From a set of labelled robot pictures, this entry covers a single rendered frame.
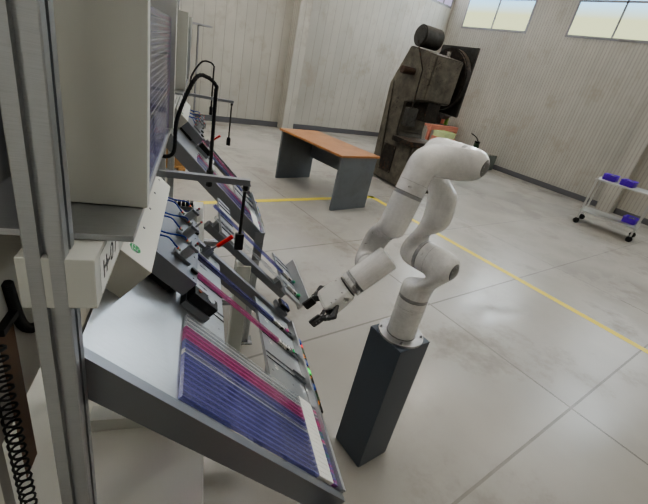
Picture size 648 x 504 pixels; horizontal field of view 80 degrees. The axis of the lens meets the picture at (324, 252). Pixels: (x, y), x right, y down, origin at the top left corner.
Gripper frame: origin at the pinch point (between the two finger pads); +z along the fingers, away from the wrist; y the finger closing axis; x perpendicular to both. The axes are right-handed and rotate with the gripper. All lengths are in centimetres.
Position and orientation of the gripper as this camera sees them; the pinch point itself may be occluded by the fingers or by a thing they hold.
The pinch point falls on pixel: (310, 313)
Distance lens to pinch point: 127.6
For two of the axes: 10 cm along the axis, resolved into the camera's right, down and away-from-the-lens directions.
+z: -8.1, 5.9, 0.9
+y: -2.7, -4.9, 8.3
